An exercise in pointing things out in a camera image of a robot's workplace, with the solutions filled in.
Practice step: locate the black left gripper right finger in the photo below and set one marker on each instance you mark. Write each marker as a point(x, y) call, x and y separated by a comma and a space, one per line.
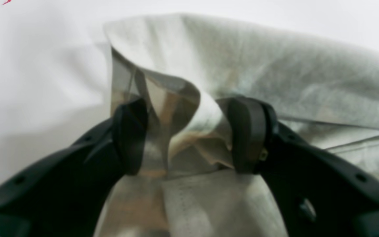
point(318, 194)

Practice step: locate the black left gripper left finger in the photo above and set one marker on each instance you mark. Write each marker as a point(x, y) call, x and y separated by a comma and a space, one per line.
point(63, 194)

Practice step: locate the beige grey T-shirt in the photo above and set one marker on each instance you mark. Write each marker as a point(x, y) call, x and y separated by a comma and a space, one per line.
point(186, 67)

